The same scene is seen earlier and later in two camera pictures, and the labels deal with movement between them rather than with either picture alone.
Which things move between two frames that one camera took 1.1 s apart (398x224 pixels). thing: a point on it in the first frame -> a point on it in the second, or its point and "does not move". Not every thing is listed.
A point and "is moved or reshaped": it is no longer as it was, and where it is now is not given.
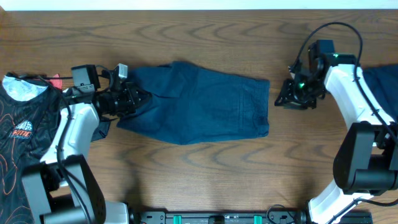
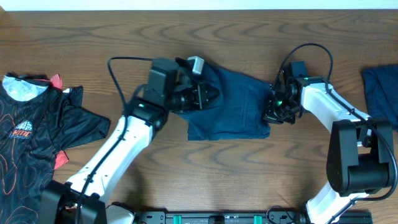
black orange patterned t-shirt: [30, 109] does not move
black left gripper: [130, 93] -> [199, 92]
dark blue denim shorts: [191, 104] is moved or reshaped
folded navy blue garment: [382, 82] does not move
